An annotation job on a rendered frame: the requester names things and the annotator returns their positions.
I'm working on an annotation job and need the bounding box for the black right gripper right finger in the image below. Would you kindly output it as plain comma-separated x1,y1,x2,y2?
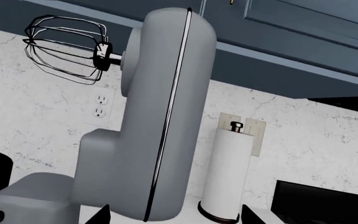
241,203,280,224

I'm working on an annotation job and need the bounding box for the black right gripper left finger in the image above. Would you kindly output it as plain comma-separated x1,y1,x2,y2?
85,203,111,224

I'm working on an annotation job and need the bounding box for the grey stand mixer base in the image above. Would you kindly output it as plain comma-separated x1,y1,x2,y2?
0,172,84,224

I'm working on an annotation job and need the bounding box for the grey stand mixer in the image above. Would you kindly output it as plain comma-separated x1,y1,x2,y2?
69,6,219,223

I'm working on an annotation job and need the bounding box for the white paper towel roll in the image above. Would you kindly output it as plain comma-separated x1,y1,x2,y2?
196,121,245,224
201,127,257,217

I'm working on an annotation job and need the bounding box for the black countertop appliance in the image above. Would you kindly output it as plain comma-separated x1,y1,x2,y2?
271,179,358,224

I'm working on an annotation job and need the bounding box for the black range hood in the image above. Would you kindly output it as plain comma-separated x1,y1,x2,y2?
308,91,358,110

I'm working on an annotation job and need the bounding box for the cream wall switch plate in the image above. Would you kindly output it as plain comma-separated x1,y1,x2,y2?
218,112,246,131
245,118,267,157

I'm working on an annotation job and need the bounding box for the white wall power outlet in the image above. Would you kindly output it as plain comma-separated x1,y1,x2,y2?
91,89,115,123

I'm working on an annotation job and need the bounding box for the black wire whisk attachment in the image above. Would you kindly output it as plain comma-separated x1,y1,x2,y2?
22,14,124,86

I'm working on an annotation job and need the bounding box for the blue-grey wall cabinet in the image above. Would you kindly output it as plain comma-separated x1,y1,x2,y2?
0,0,358,101

